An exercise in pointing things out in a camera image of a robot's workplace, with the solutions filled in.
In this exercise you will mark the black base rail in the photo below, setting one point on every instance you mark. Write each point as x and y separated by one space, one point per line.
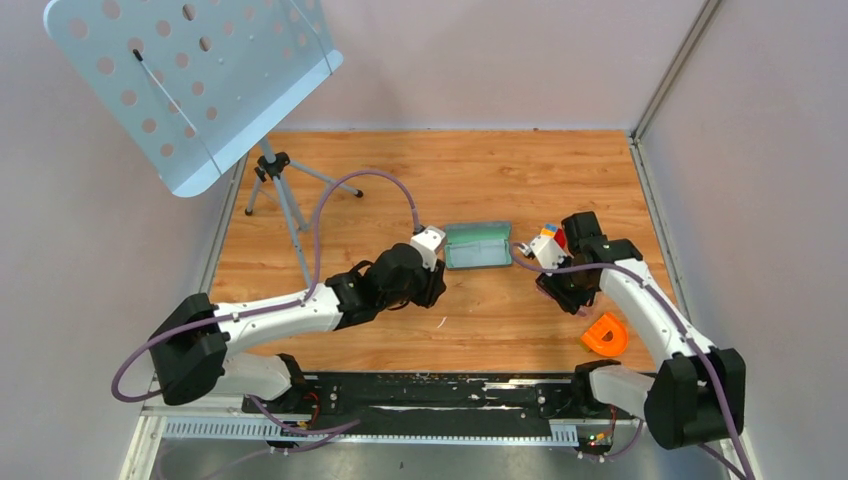
441 404

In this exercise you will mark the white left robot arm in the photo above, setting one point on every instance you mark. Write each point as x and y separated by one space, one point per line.
209 351

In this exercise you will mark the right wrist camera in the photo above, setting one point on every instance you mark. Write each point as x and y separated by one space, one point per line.
545 250

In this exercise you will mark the colourful toy brick block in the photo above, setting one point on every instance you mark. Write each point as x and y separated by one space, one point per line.
556 233

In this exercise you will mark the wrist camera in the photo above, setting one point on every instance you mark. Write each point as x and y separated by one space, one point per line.
545 250
429 242

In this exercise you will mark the grey glasses case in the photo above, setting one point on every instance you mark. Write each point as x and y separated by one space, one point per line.
478 245

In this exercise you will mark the blue music stand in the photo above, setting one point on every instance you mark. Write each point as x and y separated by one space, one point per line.
196 84

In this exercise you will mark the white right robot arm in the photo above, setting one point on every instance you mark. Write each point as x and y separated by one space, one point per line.
697 394

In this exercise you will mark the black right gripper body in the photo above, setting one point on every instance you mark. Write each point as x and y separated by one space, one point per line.
568 288

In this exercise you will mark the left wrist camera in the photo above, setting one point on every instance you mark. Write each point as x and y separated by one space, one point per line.
429 242

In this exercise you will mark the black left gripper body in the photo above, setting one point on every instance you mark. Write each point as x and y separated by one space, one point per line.
421 290

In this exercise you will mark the orange tape dispenser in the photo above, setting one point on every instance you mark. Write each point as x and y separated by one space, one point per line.
607 336

